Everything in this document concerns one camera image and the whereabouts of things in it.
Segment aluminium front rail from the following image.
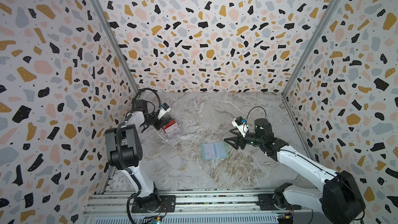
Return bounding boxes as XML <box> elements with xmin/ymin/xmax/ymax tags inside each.
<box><xmin>83</xmin><ymin>188</ymin><xmax>347</xmax><ymax>217</ymax></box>

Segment red card in box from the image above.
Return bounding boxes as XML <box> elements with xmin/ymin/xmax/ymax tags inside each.
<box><xmin>162</xmin><ymin>119</ymin><xmax>176</xmax><ymax>131</ymax></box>

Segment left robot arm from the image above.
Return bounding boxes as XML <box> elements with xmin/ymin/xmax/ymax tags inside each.
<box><xmin>105</xmin><ymin>100</ymin><xmax>167</xmax><ymax>214</ymax></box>

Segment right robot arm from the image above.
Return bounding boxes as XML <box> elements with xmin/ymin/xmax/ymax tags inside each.
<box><xmin>224</xmin><ymin>117</ymin><xmax>366</xmax><ymax>224</ymax></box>

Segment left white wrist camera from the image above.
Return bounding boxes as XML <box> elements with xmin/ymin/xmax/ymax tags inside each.
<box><xmin>157</xmin><ymin>103</ymin><xmax>171</xmax><ymax>119</ymax></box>

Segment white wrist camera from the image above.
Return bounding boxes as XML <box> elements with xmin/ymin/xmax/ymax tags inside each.
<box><xmin>232</xmin><ymin>116</ymin><xmax>249</xmax><ymax>137</ymax></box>
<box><xmin>157</xmin><ymin>103</ymin><xmax>171</xmax><ymax>119</ymax></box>

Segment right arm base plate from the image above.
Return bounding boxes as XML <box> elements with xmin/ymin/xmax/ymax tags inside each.
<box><xmin>257</xmin><ymin>194</ymin><xmax>302</xmax><ymax>211</ymax></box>

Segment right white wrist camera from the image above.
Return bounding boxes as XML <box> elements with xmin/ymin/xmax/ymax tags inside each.
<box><xmin>232</xmin><ymin>116</ymin><xmax>249</xmax><ymax>137</ymax></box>

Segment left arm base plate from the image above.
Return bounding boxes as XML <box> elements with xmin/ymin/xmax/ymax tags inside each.
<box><xmin>130</xmin><ymin>195</ymin><xmax>176</xmax><ymax>214</ymax></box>

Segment right thin black cable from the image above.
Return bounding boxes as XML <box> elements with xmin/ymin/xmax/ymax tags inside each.
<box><xmin>245</xmin><ymin>106</ymin><xmax>267</xmax><ymax>123</ymax></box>

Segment clear acrylic card box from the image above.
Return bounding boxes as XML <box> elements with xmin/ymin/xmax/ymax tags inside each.
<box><xmin>161</xmin><ymin>116</ymin><xmax>182</xmax><ymax>139</ymax></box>

